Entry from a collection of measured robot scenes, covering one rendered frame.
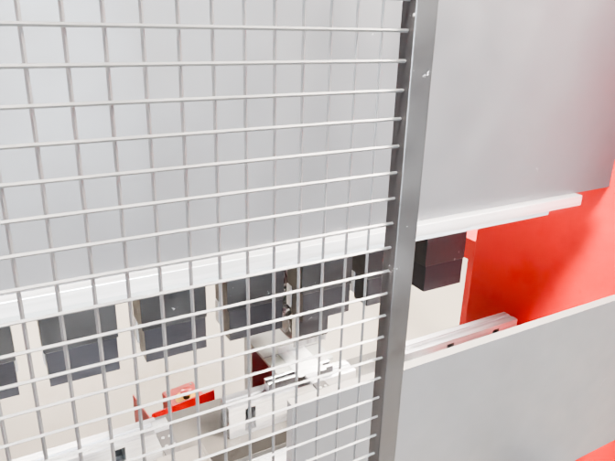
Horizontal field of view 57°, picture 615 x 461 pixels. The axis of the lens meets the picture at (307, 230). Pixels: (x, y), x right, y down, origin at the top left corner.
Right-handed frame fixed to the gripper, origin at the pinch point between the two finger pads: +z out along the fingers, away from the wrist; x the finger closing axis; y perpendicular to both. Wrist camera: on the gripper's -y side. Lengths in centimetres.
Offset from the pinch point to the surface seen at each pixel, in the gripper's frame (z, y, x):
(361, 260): -12.3, 24.6, 15.1
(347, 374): 15.0, 4.7, 11.2
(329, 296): -4.8, 22.7, 3.6
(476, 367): 21, 63, 7
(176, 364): -21, -188, 8
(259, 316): -4.3, 22.3, -16.6
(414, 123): -3, 117, -35
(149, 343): -4.0, 22.1, -43.5
